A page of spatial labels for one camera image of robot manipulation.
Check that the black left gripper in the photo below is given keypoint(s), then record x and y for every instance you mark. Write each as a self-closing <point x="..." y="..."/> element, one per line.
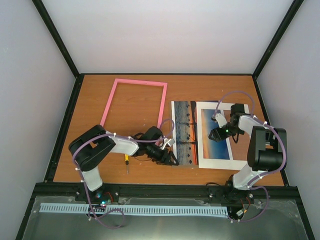
<point x="166" y="161"/>

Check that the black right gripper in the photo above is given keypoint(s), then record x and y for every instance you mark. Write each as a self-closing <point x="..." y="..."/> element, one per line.
<point x="216" y="131"/>

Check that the sunset photo print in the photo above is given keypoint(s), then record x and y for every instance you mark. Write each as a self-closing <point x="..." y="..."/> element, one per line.
<point x="184" y="115"/>

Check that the white photo mat board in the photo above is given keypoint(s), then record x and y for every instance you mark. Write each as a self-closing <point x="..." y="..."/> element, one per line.
<point x="223" y="155"/>

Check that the yellow handled screwdriver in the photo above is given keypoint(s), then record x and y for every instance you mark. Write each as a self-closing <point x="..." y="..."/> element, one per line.
<point x="127" y="163"/>

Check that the pink picture frame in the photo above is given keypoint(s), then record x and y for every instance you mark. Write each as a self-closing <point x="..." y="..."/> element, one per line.
<point x="164" y="86"/>

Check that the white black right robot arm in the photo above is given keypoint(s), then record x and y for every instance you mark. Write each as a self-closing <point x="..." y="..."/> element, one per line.
<point x="267" y="150"/>

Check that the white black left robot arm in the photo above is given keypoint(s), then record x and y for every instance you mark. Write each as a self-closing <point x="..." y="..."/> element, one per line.
<point x="89" y="149"/>

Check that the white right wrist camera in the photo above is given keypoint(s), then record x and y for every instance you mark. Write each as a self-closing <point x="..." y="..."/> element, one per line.
<point x="220" y="119"/>

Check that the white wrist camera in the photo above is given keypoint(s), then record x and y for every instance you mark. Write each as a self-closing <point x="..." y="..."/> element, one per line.
<point x="167" y="142"/>
<point x="220" y="119"/>

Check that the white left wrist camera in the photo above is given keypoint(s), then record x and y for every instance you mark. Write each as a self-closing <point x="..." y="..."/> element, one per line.
<point x="167" y="142"/>

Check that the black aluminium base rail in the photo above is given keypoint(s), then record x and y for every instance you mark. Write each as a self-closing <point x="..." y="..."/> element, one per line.
<point x="208" y="193"/>

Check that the light blue slotted cable duct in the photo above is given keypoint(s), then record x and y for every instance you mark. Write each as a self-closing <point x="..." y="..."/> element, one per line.
<point x="135" y="210"/>

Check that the black right corner post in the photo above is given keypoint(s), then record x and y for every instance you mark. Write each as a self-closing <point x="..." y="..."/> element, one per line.
<point x="283" y="26"/>

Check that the black corner post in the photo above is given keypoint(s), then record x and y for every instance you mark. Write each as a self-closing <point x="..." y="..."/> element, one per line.
<point x="46" y="18"/>
<point x="283" y="26"/>

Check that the black left corner post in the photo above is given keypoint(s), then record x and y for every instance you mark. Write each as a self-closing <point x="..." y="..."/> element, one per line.
<point x="46" y="18"/>

